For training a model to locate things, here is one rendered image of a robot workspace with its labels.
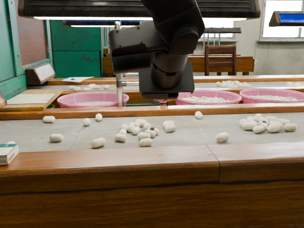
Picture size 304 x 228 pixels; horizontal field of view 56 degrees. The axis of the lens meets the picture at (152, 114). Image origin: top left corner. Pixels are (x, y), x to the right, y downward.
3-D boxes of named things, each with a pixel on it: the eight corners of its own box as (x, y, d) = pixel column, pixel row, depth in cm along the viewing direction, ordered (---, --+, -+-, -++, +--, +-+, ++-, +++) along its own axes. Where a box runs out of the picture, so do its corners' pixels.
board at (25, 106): (43, 110, 92) (43, 106, 92) (-6, 111, 91) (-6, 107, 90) (63, 91, 124) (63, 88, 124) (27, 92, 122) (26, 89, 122)
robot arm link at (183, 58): (197, 48, 42) (187, 18, 45) (152, 54, 41) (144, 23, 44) (189, 73, 49) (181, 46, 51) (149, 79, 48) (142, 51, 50)
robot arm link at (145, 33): (202, 30, 36) (185, -17, 40) (111, 41, 35) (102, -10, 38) (186, 81, 47) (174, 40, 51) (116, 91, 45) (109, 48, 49)
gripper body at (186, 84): (137, 67, 56) (138, 43, 49) (189, 66, 57) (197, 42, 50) (139, 96, 53) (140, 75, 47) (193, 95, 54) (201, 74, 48)
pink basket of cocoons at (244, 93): (323, 124, 108) (327, 99, 105) (254, 126, 105) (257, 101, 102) (284, 107, 133) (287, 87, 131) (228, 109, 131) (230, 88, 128)
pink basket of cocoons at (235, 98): (254, 122, 111) (257, 98, 108) (197, 132, 99) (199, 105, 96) (211, 107, 134) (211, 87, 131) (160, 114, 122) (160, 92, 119)
